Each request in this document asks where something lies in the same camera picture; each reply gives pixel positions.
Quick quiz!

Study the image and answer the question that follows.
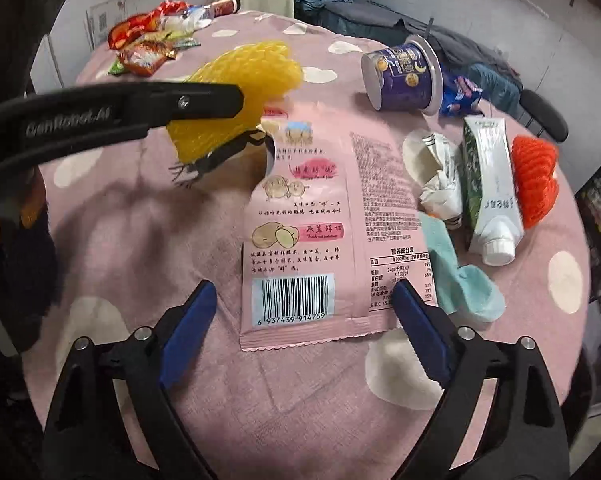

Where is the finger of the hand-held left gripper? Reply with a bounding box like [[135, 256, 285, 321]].
[[0, 81, 245, 182]]

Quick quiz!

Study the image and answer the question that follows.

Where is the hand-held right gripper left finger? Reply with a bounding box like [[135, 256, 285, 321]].
[[41, 280, 218, 480]]

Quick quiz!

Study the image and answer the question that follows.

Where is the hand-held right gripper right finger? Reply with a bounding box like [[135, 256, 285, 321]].
[[390, 279, 571, 480]]

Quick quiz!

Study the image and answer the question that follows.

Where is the yellow foam fruit net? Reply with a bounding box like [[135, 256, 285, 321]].
[[166, 40, 303, 163]]

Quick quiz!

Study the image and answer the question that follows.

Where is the pink snack bag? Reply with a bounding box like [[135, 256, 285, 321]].
[[239, 105, 438, 352]]

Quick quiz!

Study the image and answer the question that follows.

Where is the white wrapper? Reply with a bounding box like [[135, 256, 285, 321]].
[[419, 132, 465, 228]]

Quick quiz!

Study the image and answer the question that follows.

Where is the light blue cloth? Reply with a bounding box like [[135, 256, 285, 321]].
[[420, 211, 507, 323]]

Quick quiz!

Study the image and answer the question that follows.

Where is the pile of colourful snack wrappers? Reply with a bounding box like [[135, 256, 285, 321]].
[[108, 1, 201, 77]]

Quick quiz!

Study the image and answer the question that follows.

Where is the red cylindrical can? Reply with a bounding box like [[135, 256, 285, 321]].
[[208, 0, 241, 18]]

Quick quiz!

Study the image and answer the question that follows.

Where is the pink dotted tablecloth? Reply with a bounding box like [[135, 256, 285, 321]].
[[23, 10, 591, 480]]

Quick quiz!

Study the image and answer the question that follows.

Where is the green and white carton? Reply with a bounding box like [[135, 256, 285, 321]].
[[461, 116, 525, 267]]

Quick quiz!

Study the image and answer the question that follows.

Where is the red foam fruit net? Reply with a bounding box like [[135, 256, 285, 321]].
[[510, 135, 560, 230]]

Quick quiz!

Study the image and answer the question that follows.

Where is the purple paper cup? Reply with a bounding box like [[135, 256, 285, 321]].
[[361, 35, 442, 117]]

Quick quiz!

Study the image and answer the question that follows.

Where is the blue snack wrapper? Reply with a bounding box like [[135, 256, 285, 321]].
[[437, 62, 483, 118]]

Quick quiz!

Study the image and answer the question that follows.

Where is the black chair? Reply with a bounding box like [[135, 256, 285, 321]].
[[520, 89, 568, 143]]

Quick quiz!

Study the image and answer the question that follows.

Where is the white wall notice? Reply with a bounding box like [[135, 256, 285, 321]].
[[86, 0, 127, 46]]

